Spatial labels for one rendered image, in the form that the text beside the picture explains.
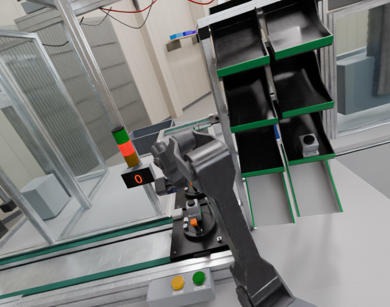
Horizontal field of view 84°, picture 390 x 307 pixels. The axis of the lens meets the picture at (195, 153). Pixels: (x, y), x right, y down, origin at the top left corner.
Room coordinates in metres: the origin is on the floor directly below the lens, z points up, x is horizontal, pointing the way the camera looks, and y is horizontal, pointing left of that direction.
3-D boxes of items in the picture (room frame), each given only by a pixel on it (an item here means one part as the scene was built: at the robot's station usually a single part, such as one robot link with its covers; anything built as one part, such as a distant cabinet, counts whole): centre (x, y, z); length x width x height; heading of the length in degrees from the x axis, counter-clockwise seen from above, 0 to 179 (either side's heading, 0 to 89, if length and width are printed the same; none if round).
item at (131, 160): (0.82, 0.25, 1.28); 0.05 x 0.05 x 0.05
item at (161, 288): (0.47, 0.18, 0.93); 0.21 x 0.07 x 0.06; 84
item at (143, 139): (2.78, 0.46, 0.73); 0.62 x 0.42 x 0.23; 84
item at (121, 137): (0.82, 0.25, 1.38); 0.05 x 0.05 x 0.05
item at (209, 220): (0.68, 0.07, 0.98); 0.14 x 0.14 x 0.02
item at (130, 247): (0.73, 0.37, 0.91); 0.84 x 0.28 x 0.10; 84
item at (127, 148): (0.82, 0.25, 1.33); 0.05 x 0.05 x 0.05
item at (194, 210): (0.69, 0.07, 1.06); 0.08 x 0.04 x 0.07; 174
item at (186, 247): (0.68, 0.07, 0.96); 0.24 x 0.24 x 0.02; 84
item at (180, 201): (0.93, 0.04, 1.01); 0.24 x 0.24 x 0.13; 84
